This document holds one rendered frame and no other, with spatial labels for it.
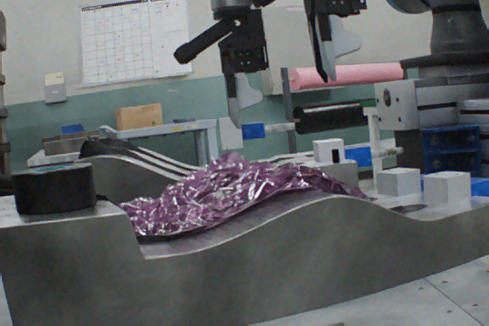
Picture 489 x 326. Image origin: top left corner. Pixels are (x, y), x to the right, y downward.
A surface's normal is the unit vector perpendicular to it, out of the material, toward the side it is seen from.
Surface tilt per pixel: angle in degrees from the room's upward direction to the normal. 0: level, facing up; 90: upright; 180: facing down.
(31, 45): 90
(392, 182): 90
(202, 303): 90
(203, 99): 90
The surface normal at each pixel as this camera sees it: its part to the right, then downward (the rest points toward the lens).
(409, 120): 0.18, 0.04
